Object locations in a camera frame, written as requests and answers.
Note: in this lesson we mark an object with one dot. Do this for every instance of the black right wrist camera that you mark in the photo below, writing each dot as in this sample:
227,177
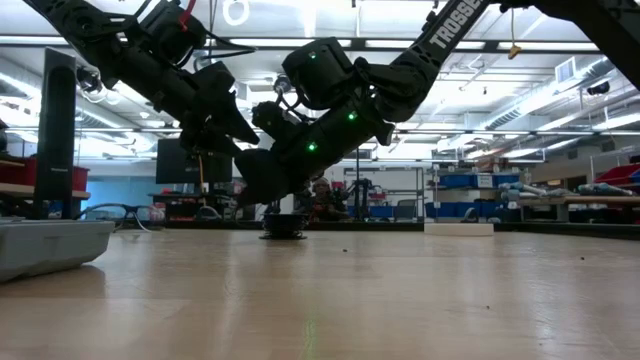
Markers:
272,120

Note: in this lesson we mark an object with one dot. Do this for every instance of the silver ceiling duct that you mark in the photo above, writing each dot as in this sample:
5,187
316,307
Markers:
540,100

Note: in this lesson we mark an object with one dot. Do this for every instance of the black ceiling device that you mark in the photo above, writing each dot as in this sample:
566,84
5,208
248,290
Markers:
598,88

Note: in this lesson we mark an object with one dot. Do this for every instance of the black round camera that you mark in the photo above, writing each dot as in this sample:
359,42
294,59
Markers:
281,86

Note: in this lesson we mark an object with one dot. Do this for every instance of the white building column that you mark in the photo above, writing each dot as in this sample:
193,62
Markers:
287,205

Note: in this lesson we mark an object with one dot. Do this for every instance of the red slanted bin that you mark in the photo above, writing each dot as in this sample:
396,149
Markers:
617,175

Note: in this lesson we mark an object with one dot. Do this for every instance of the black horizontal frame bar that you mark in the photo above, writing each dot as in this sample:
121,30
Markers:
550,46

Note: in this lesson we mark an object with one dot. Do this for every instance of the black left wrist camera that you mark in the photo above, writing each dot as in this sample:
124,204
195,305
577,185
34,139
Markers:
215,82

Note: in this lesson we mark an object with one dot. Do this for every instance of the wooden shelf board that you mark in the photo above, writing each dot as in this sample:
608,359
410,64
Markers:
12,189

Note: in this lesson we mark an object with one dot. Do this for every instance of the grey wrapped bundle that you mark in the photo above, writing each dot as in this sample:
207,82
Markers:
600,189
530,190

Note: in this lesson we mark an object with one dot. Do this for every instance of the black vertical frame post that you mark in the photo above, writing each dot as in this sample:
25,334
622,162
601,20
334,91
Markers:
55,150

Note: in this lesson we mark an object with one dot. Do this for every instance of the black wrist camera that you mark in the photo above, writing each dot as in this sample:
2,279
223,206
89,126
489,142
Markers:
215,82
272,120

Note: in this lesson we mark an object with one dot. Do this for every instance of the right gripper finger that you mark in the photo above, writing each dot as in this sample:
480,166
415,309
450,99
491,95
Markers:
275,196
250,175

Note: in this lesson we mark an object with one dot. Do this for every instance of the grey chair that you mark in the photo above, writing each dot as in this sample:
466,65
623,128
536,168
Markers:
406,207

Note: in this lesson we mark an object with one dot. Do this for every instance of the yellow hanging tag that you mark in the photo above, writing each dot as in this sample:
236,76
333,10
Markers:
514,51

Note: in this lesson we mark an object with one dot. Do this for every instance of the wooden workbench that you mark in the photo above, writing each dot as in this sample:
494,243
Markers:
575,200

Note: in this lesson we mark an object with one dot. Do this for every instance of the grey plastic bin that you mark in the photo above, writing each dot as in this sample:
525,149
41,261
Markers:
45,247

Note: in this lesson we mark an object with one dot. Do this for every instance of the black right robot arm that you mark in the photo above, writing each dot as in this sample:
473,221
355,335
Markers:
450,30

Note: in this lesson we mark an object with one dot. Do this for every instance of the white ceiling vent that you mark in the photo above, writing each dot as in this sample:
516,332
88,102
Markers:
565,71

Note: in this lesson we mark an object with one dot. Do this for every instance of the small black robot arm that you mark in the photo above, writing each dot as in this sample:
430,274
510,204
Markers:
362,197

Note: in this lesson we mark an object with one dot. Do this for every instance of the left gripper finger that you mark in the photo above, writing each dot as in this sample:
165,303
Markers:
215,146
237,125

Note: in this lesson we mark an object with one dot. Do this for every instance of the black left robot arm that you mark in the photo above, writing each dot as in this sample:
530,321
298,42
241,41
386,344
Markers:
125,55

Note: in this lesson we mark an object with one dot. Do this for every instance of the black metal frame stand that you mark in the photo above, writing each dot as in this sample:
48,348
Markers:
357,170

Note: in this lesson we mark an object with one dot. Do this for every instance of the blue bin row with label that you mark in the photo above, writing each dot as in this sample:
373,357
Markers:
457,181

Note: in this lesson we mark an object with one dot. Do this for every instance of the red storage bin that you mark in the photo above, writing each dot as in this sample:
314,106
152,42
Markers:
80,177

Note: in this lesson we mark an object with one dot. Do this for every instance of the white tape roll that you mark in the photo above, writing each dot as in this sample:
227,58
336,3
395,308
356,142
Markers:
460,230

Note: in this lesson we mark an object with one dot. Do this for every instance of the person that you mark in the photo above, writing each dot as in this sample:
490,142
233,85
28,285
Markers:
325,200

